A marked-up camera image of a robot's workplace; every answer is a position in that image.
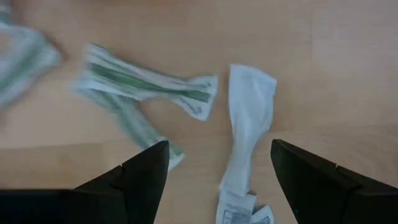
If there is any green striped bandage wrapper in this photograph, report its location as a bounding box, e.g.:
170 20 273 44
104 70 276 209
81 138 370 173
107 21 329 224
74 42 219 122
73 83 186 171
0 21 62 110

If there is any black printed white packet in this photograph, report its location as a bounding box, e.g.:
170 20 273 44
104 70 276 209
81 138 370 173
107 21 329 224
250 203 275 224
215 188 257 224

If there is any plain white bandage wrapper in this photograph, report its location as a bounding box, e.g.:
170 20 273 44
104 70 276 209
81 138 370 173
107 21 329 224
218 63 278 197

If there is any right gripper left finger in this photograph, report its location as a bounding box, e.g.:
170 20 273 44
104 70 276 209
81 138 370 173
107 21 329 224
0 140 170 224

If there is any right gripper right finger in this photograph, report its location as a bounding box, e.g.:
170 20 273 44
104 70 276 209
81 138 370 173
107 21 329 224
271 139 398 224

